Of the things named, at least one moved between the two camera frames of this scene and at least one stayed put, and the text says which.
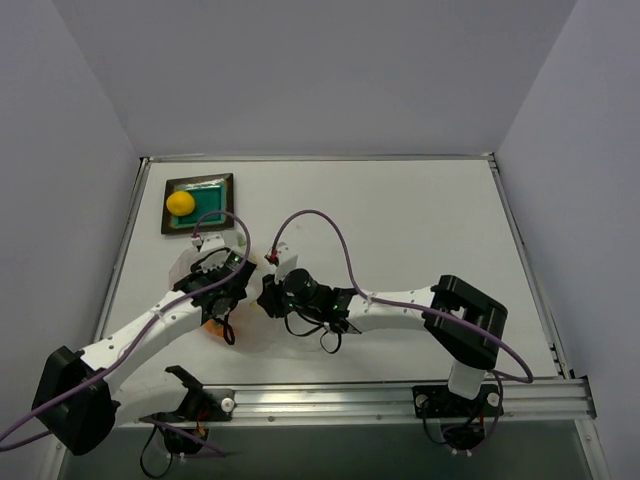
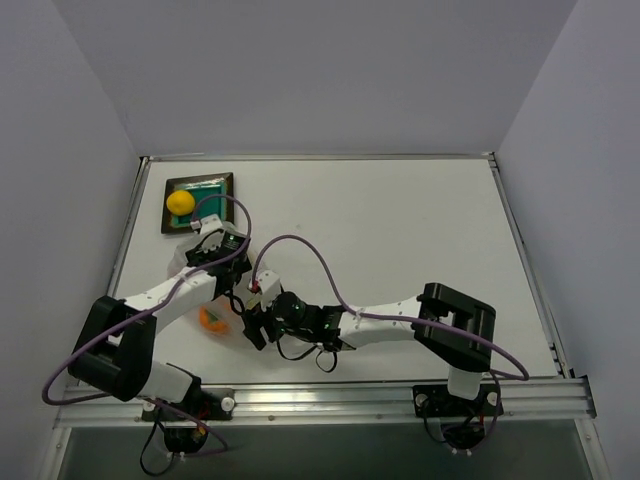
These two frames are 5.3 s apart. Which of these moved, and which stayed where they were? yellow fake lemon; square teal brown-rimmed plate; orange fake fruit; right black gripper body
Moved: right black gripper body
Stayed: orange fake fruit; square teal brown-rimmed plate; yellow fake lemon
